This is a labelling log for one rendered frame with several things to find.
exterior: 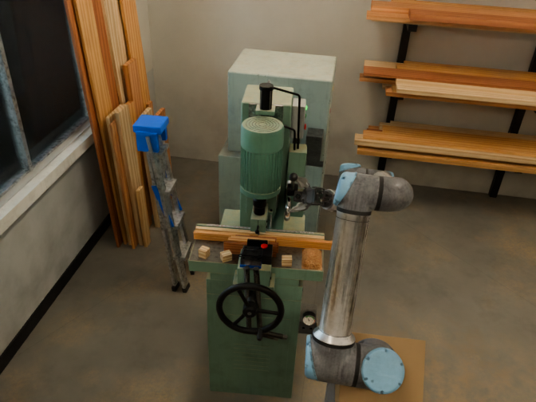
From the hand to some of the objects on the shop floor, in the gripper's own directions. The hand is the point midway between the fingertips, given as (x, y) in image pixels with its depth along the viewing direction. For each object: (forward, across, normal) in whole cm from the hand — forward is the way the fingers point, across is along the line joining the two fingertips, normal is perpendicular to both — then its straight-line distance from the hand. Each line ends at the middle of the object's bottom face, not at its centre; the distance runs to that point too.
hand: (287, 192), depth 210 cm
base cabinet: (-55, +82, +84) cm, 129 cm away
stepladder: (-35, +45, +157) cm, 168 cm away
